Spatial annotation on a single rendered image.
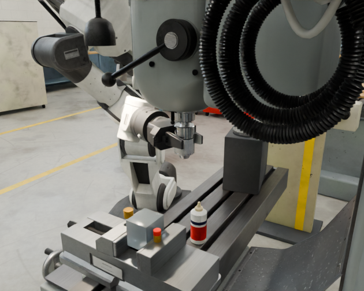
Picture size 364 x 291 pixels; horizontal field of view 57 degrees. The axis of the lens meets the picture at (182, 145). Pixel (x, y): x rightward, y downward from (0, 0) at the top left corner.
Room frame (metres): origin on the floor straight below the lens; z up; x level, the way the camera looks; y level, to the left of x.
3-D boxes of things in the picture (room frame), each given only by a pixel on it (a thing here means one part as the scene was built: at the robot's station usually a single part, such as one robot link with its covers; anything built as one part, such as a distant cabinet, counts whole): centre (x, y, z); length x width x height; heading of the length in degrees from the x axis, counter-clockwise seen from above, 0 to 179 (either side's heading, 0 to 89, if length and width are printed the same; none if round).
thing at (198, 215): (0.73, -0.04, 1.02); 0.04 x 0.04 x 0.11
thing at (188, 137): (0.74, -0.01, 1.23); 0.05 x 0.05 x 0.06
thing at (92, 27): (0.83, 0.19, 1.47); 0.07 x 0.07 x 0.06
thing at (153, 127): (0.81, 0.05, 1.23); 0.13 x 0.12 x 0.10; 128
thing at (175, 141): (0.72, 0.02, 1.23); 0.06 x 0.02 x 0.03; 38
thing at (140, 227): (0.61, 0.08, 1.08); 0.06 x 0.05 x 0.06; 147
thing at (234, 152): (1.10, -0.23, 1.07); 0.22 x 0.12 x 0.20; 160
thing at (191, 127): (0.74, -0.01, 1.26); 0.05 x 0.05 x 0.01
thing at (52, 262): (1.00, 0.42, 0.67); 0.16 x 0.12 x 0.12; 59
